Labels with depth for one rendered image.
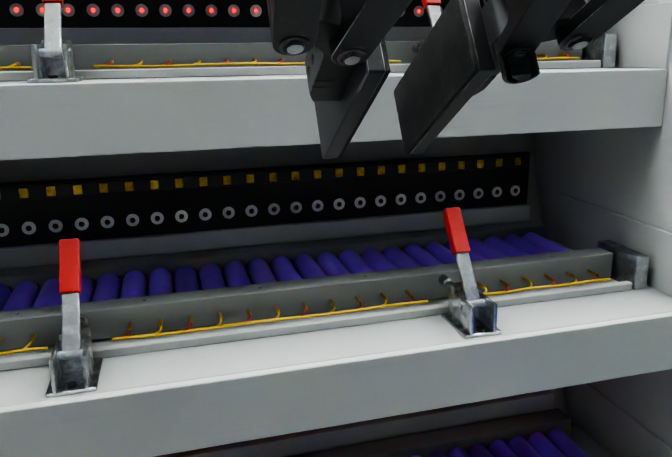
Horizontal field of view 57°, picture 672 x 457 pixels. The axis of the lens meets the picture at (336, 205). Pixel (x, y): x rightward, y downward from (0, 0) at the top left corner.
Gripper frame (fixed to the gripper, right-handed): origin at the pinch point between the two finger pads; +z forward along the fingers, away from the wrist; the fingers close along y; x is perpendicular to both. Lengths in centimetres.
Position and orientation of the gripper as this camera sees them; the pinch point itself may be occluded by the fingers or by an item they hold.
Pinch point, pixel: (391, 84)
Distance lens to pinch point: 23.3
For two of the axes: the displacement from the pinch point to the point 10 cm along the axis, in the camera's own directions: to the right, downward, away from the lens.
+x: -1.4, -9.5, 2.9
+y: 9.7, -0.7, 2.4
